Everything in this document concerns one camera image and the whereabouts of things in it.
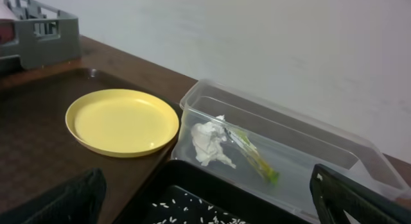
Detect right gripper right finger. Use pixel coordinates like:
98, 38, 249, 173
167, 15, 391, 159
310, 164, 410, 224

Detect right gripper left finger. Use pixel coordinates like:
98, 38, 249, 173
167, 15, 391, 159
1, 168, 107, 224

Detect yellow plate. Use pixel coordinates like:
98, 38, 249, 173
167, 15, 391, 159
65, 89, 180, 158

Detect green snack wrapper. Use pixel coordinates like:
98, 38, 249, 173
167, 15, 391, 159
224, 126, 279, 185

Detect white napkin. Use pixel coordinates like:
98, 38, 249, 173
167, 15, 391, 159
191, 121, 236, 169

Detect black waste tray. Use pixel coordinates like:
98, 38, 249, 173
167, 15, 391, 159
115, 160, 303, 224

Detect brown serving tray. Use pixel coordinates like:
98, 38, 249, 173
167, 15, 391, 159
1, 69, 175, 223

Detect rice food scraps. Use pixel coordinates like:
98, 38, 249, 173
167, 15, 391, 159
144, 190, 247, 224

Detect clear plastic bin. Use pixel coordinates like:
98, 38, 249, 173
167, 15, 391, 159
171, 80, 410, 223

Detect grey dish rack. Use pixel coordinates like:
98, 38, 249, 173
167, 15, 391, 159
1, 0, 81, 74

